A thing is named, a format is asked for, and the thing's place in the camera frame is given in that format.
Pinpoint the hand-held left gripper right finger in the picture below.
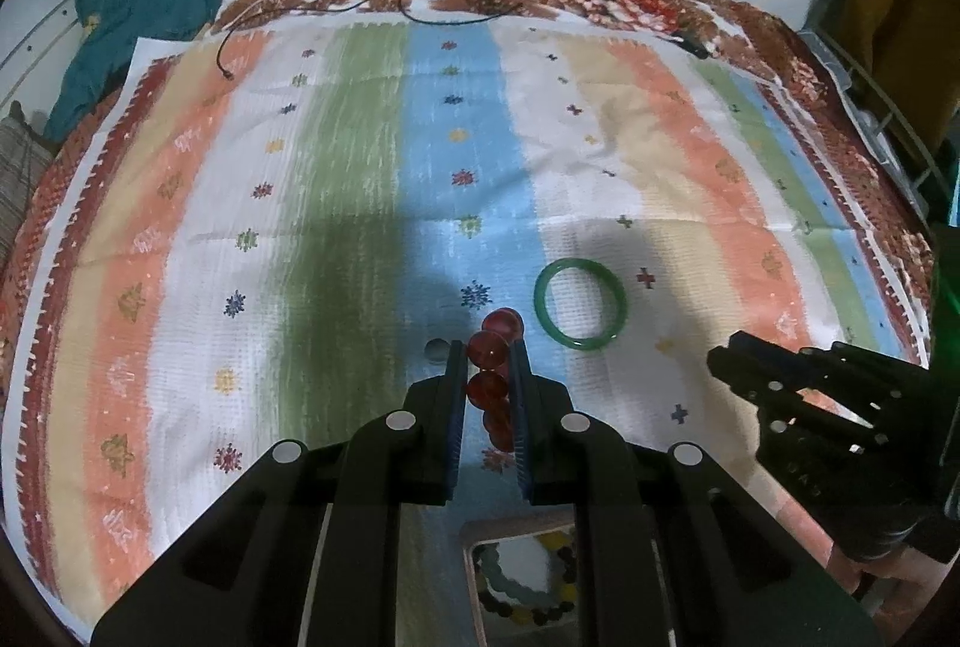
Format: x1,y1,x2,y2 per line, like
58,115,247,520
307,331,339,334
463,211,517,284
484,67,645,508
506,338,882,647

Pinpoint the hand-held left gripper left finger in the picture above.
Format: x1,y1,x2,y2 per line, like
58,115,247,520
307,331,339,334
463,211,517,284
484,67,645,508
90,339,470,647

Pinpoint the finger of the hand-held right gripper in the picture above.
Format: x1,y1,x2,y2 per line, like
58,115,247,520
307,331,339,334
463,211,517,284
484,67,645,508
709,330,826,427
802,341,935,427

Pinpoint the red bead bracelet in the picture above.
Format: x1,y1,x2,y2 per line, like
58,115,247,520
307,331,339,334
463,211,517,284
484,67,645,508
465,308,524,453

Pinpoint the green jade bangle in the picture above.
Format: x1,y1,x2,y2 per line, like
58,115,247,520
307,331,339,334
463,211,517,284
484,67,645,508
534,258,626,348

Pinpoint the silver metal tin box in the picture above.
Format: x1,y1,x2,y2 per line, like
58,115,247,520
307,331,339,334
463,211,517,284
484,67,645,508
457,518,590,647

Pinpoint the pale bead bracelet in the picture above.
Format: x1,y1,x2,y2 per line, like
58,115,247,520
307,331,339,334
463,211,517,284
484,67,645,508
474,542,545,610

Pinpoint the multicoloured bead bracelet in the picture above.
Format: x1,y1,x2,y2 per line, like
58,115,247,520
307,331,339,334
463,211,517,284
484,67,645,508
480,531,580,627

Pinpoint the striped colourful mat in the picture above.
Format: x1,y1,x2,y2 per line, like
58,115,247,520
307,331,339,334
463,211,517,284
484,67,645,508
0,13,935,644

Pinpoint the plaid grey pillow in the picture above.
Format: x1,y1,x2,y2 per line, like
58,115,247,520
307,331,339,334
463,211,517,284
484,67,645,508
0,101,61,266

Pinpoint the white metal bed frame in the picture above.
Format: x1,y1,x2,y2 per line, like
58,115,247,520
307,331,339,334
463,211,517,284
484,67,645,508
799,28,960,221

